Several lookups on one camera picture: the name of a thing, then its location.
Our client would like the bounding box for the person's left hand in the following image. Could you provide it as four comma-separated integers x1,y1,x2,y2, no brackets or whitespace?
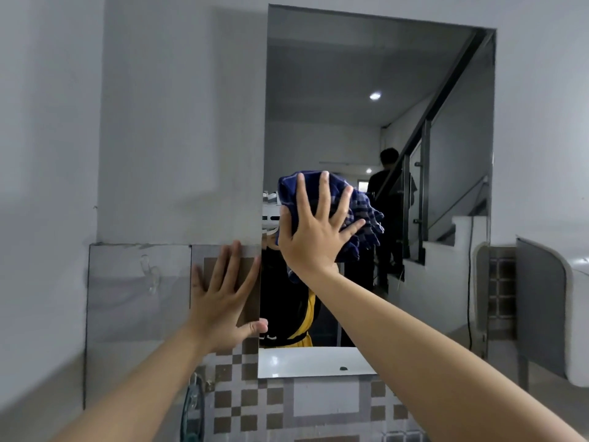
186,241,269,354

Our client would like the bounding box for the person's right hand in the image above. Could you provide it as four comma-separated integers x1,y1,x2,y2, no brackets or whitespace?
276,171,366,278

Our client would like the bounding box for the large frameless wall mirror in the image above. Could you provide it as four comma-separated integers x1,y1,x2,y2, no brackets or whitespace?
258,3,497,379

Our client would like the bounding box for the person's left forearm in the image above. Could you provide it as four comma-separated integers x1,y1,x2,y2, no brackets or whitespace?
53,324,217,442

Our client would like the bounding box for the blue checked cleaning cloth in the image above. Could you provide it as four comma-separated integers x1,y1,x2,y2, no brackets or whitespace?
277,170,385,283

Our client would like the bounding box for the white sink basin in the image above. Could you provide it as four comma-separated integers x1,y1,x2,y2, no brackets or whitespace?
258,347,378,379

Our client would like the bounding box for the clear suction wall hook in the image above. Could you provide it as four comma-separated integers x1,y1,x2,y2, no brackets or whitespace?
139,254,162,296

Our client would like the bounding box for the white rounded cabinet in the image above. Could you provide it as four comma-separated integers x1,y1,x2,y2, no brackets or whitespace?
515,235,589,388

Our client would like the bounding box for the chrome wall fixture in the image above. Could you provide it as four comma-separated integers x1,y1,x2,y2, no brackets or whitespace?
181,373,206,442

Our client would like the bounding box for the person's right forearm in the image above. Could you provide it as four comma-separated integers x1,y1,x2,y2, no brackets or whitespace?
294,264,587,442

